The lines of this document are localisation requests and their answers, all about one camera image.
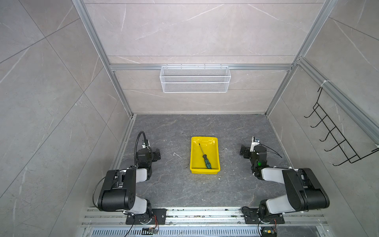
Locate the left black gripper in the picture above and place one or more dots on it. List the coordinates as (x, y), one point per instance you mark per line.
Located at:
(156, 156)

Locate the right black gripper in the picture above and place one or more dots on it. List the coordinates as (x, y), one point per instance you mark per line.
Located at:
(246, 155)

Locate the green black screwdriver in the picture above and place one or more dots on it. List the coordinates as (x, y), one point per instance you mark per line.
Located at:
(206, 160)

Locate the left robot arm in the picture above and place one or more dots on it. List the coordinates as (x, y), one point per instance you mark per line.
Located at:
(118, 191)

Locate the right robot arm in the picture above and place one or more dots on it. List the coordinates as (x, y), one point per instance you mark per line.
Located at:
(304, 192)

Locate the yellow plastic bin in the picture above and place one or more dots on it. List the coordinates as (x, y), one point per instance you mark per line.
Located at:
(210, 148)

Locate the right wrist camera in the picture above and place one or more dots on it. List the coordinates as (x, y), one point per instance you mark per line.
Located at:
(255, 142)

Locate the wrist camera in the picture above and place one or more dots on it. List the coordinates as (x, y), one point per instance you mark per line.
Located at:
(255, 142)
(146, 144)

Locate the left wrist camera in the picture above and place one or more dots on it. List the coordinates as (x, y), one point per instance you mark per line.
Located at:
(146, 144)

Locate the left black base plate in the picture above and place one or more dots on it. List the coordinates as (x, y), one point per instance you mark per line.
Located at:
(151, 217)

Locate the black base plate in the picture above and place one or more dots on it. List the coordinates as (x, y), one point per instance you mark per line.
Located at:
(258, 216)
(151, 217)

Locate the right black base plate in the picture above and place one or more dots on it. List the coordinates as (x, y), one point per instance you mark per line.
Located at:
(258, 216)

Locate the aluminium mounting rail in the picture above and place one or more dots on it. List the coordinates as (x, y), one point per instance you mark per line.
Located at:
(203, 222)

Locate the white wire mesh basket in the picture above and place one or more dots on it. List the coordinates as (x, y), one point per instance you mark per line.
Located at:
(195, 79)

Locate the black wire hook rack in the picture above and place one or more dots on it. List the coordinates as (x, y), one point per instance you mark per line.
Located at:
(333, 131)

